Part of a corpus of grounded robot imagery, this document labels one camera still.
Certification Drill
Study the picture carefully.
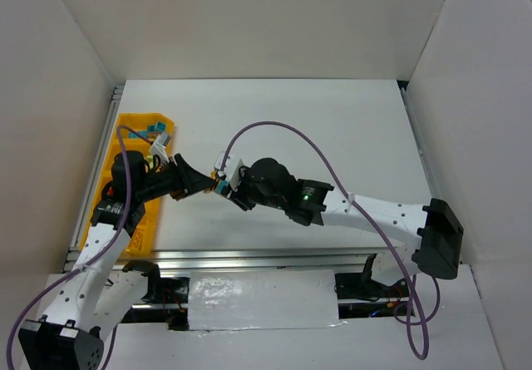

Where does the blue small lego brick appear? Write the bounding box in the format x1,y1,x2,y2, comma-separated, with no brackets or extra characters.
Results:
214,180,231,197

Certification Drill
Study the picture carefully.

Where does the red green blue lego stack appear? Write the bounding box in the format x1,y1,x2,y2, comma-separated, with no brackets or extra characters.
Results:
106,182,114,196

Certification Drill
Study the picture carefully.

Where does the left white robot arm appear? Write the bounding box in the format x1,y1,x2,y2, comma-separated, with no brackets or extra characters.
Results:
17,150,216,369

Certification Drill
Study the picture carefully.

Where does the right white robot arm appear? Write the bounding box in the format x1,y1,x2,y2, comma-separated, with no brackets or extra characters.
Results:
217,158,464,285

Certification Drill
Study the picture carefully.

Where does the yellow compartment bin tray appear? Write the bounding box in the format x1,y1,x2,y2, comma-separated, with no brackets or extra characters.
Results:
76,113,175,259

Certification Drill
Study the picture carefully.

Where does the white taped cover panel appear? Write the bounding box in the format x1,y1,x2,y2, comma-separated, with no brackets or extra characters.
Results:
188,269,340,331

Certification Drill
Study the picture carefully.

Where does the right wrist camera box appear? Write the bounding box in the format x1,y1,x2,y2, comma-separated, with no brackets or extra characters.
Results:
214,151,244,191

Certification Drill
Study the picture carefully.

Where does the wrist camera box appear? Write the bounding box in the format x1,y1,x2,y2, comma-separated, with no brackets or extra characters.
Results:
149,131,171,165
214,151,244,191

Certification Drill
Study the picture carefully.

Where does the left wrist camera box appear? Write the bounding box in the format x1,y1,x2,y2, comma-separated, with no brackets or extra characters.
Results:
149,131,171,165

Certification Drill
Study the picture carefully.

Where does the aluminium rail frame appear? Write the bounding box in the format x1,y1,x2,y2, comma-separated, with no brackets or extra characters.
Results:
62,82,463,274

